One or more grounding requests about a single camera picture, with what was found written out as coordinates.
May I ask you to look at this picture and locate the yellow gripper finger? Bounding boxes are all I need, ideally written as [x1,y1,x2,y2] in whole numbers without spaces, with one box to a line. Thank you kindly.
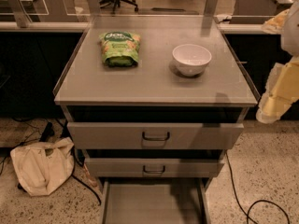
[262,9,289,35]
[256,59,299,124]

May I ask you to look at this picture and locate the green rice chip bag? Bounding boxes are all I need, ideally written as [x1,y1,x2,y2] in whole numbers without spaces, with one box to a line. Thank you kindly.
[99,31,141,67]

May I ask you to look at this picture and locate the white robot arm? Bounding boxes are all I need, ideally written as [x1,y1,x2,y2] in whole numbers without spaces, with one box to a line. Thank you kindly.
[256,1,299,124]

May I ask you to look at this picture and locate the grey drawer cabinet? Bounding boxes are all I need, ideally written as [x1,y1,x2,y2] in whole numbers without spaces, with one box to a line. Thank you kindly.
[52,14,261,224]

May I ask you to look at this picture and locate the grey bottom drawer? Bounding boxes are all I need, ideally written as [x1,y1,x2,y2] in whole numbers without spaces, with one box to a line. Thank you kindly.
[100,178,212,224]

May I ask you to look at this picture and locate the grey drawer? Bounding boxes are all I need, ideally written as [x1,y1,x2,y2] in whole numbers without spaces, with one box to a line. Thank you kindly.
[85,158,224,178]
[67,122,244,150]
[100,178,212,224]

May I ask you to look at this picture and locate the grey middle drawer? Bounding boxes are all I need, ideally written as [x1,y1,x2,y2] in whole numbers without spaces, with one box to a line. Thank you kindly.
[85,158,224,178]

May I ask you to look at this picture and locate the grey top drawer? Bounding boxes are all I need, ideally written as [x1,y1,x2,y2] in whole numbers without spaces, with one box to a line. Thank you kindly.
[67,122,244,150]

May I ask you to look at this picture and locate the beige cloth tote bag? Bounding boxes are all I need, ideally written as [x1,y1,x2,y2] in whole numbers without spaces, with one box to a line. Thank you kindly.
[10,137,75,196]

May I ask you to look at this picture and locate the white ceramic bowl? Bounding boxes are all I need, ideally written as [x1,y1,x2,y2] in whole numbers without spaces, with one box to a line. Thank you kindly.
[172,44,212,77]

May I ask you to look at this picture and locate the black floor cable right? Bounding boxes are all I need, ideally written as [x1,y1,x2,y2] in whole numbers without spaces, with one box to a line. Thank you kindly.
[225,151,291,224]

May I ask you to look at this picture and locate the black floor cable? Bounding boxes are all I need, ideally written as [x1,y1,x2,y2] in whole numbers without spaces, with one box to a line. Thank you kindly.
[70,147,103,205]
[225,151,291,224]

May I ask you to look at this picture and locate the black floor cable left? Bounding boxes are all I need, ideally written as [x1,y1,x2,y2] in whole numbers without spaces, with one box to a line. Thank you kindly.
[70,147,103,205]

